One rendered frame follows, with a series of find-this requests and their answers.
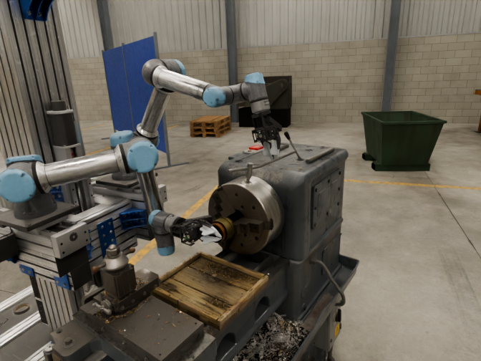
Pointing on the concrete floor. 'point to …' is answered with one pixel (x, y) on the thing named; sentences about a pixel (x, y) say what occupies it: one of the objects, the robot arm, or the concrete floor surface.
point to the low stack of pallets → (210, 125)
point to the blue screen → (133, 88)
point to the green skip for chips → (400, 140)
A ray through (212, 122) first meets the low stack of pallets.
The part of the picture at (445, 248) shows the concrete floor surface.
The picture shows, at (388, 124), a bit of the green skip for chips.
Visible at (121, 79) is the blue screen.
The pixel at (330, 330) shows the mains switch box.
